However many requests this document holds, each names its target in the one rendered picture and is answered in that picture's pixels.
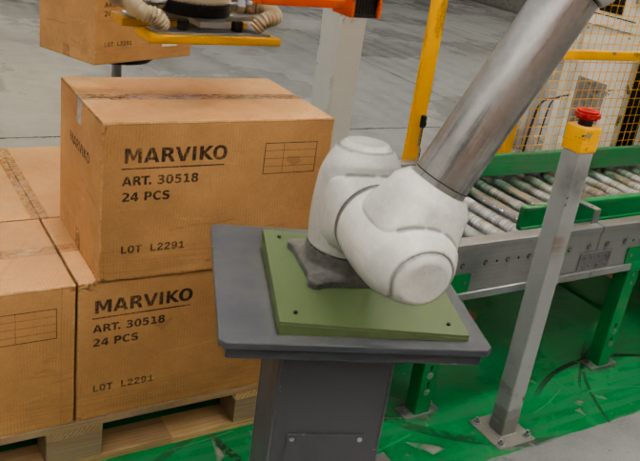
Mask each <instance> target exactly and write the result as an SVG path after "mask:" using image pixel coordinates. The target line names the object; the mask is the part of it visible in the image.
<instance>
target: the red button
mask: <svg viewBox="0 0 640 461"><path fill-rule="evenodd" d="M574 114H575V116H576V117H577V118H579V119H578V122H577V124H579V125H581V126H585V127H592V125H593V121H598V120H600V119H601V117H602V114H601V113H600V111H599V110H594V109H590V108H584V107H579V108H577V109H575V110H574Z"/></svg>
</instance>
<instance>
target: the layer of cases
mask: <svg viewBox="0 0 640 461"><path fill-rule="evenodd" d="M261 360H262V359H252V358H226V357H225V352H224V348H222V347H220V346H219V345H218V338H217V325H216V310H215V296H214V282H213V269H210V270H202V271H187V272H179V273H171V274H163V275H154V276H147V277H139V278H131V279H123V280H115V281H107V282H97V280H96V279H95V277H94V275H93V274H92V272H91V270H90V268H89V266H88V264H87V262H86V261H85V259H84V257H83V256H82V254H81V252H80V250H79V249H78V248H77V246H76V244H75V243H74V241H73V239H72V238H71V236H70V233H69V232H68V230H67V228H66V226H65V225H64V223H63V221H62V220H61V218H60V146H56V147H31V148H6V149H0V437H4V436H9V435H14V434H17V433H22V432H27V431H35V430H40V429H43V428H48V427H53V426H57V425H62V424H67V423H70V422H73V416H74V419H75V421H80V420H84V419H89V418H93V417H97V416H102V415H107V414H112V413H116V412H120V411H128V410H133V409H138V408H142V407H146V406H151V405H155V404H160V403H165V402H169V401H173V400H178V399H182V398H187V397H192V396H195V395H200V394H205V393H209V392H214V391H222V390H226V389H231V388H236V387H240V386H245V385H249V384H253V383H258V382H259V375H260V367H261Z"/></svg>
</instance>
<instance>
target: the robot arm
mask: <svg viewBox="0 0 640 461"><path fill-rule="evenodd" d="M614 1H615V0H527V1H526V3H525V4H524V6H523V7H522V9H520V11H519V12H518V14H517V15H516V17H515V18H514V20H513V21H512V23H511V24H510V26H509V28H508V29H507V31H506V32H505V34H504V35H503V37H502V38H501V39H500V41H499V42H498V44H497V45H496V47H495V48H494V50H493V51H492V53H491V54H490V56H489V58H488V59H487V61H486V62H485V64H484V65H483V67H482V68H481V70H480V71H479V72H478V73H477V75H476V76H475V78H474V79H473V81H472V82H471V84H470V86H469V87H468V89H467V90H466V91H465V93H464V94H463V96H462V97H461V99H460V100H459V102H458V103H457V105H456V106H455V108H454V109H453V111H452V112H451V114H450V116H449V117H448V119H447V120H446V122H445V123H444V125H443V126H442V128H441V129H440V131H438V133H437V134H436V136H435V137H434V139H433V140H432V142H431V143H430V145H429V146H428V148H427V149H426V151H425V152H424V154H423V155H422V157H421V158H420V160H419V161H418V163H417V164H416V166H415V167H414V166H408V167H404V168H402V169H401V165H400V162H399V160H398V157H397V155H396V153H395V151H394V150H393V149H392V148H391V147H390V145H389V144H387V143H386V142H384V141H382V140H379V139H375V138H371V137H367V136H348V137H345V138H344V139H343V140H341V141H340V142H337V143H336V144H335V145H334V146H333V147H332V149H331V150H330V152H329V153H328V154H327V156H326V158H325V159H324V161H323V163H322V165H321V167H320V170H319V172H318V176H317V179H316V183H315V187H314V192H313V196H312V200H311V205H310V218H309V228H308V234H307V238H306V239H297V238H292V239H289V240H288V244H287V248H288V250H290V251H291V252H292V253H293V255H294V256H295V258H296V260H297V262H298V264H299V266H300V267H301V269H302V271H303V273H304V274H305V276H306V278H307V286H308V287H309V288H311V289H313V290H318V291H319V290H323V289H372V290H374V291H376V292H377V293H379V294H382V295H384V296H386V297H388V298H389V299H391V300H394V301H397V302H400V303H403V304H406V305H413V306H417V305H423V304H427V303H429V302H431V301H433V300H434V299H436V298H437V297H439V296H440V295H441V294H442V293H443V292H444V291H445V290H446V289H447V288H448V287H449V285H450V283H451V281H452V279H453V276H454V274H455V271H456V267H457V262H458V253H457V250H458V247H459V244H460V240H461V237H462V234H463V231H464V228H465V226H466V224H467V222H468V220H469V216H468V205H467V202H466V201H465V200H464V199H465V198H466V196H467V195H468V193H469V192H470V190H471V189H472V187H473V186H474V184H475V183H476V182H477V180H478V179H479V177H480V176H481V174H482V173H483V172H484V170H485V169H486V167H487V166H488V164H489V163H490V161H491V160H492V158H493V157H494V155H495V154H496V153H497V152H498V151H499V149H500V148H501V146H502V145H503V143H504V142H505V141H506V139H507V138H508V136H509V135H510V133H511V132H512V130H513V129H514V127H515V126H516V124H517V123H518V122H519V120H520V119H521V117H522V116H523V114H524V113H525V112H526V110H527V109H528V107H529V106H530V104H531V103H532V101H533V100H534V98H535V97H536V95H537V94H538V93H539V91H540V90H541V89H542V88H543V86H544V85H545V84H546V82H547V81H548V79H549V78H550V76H551V75H552V73H553V72H554V70H555V69H556V67H557V66H558V65H559V63H560V62H561V60H562V59H563V57H564V56H565V55H566V53H567V52H568V50H569V49H570V47H571V46H572V44H573V43H574V41H575V40H576V38H577V37H578V36H579V34H580V33H581V31H582V30H583V28H584V27H585V26H586V25H587V24H588V22H589V21H590V19H591V17H592V16H593V15H594V13H595V12H596V10H597V9H598V8H601V9H602V8H604V7H606V6H608V5H609V4H611V3H613V2H614Z"/></svg>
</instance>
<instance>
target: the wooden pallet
mask: <svg viewBox="0 0 640 461"><path fill-rule="evenodd" d="M257 391H258V383H253V384H249V385H245V386H240V387H236V388H231V389H226V390H222V391H214V392H209V393H205V394H200V395H195V396H192V397H187V398H182V399H178V400H173V401H169V402H165V403H160V404H155V405H151V406H146V407H142V408H138V409H133V410H128V411H120V412H116V413H112V414H107V415H102V416H97V417H93V418H89V419H84V420H80V421H75V419H74V416H73V422H70V423H67V424H62V425H57V426H53V427H48V428H43V429H40V430H35V431H27V432H22V433H17V434H14V435H9V436H4V437H0V446H2V445H7V444H10V443H15V442H19V441H24V440H29V439H32V438H37V444H35V445H31V446H26V447H23V448H18V449H14V450H9V451H1V452H0V461H101V460H105V459H109V458H112V457H116V456H120V455H124V454H128V453H133V452H137V451H143V450H147V449H151V448H155V447H159V446H164V445H168V444H171V443H175V442H179V441H183V440H187V439H191V438H195V437H199V436H203V435H207V434H211V433H215V432H219V431H226V430H230V429H234V428H238V427H242V426H246V425H249V424H253V421H254V414H255V406H256V398H257ZM215 398H220V402H219V403H220V404H215V405H211V406H206V407H203V408H198V409H194V410H189V411H181V412H178V413H173V414H169V415H164V416H160V417H155V418H152V419H147V420H143V421H138V422H134V423H129V424H126V425H121V426H117V427H112V428H108V429H103V423H107V422H110V421H115V420H120V419H124V418H129V417H133V416H137V415H142V414H146V413H151V412H155V411H162V410H167V409H172V408H176V407H181V406H185V405H189V404H193V403H198V402H203V401H207V400H211V399H215Z"/></svg>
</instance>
